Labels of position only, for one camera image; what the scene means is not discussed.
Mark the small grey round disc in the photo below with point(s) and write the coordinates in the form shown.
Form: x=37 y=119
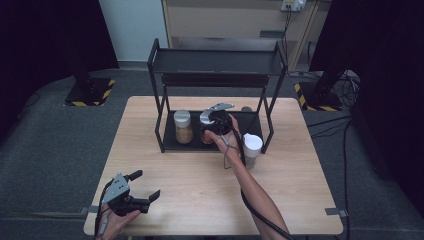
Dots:
x=247 y=108

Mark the grey tape strip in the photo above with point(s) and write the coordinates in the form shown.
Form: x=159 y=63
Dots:
x=89 y=209
x=335 y=211

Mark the white power strip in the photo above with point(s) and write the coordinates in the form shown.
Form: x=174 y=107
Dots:
x=293 y=4

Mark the grey-lid spice jar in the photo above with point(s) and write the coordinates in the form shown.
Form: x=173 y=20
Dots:
x=183 y=133

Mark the black stand base with yellow stripes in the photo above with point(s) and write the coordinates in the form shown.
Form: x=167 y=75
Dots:
x=320 y=100
x=88 y=93

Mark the dark curtain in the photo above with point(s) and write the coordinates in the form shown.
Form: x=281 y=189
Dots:
x=40 y=40
x=390 y=66

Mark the person's left hand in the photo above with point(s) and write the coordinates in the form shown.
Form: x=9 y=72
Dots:
x=113 y=226

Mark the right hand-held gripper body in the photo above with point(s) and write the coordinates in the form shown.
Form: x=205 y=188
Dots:
x=221 y=121

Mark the white-lid jar with red spice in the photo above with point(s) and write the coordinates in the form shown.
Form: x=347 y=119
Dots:
x=204 y=117

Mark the black metal two-tier shelf rack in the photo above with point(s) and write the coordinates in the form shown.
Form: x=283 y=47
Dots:
x=213 y=63

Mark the person's right hand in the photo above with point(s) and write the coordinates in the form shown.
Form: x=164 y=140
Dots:
x=230 y=141

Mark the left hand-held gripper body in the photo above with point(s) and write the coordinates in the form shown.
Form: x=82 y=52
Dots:
x=116 y=190

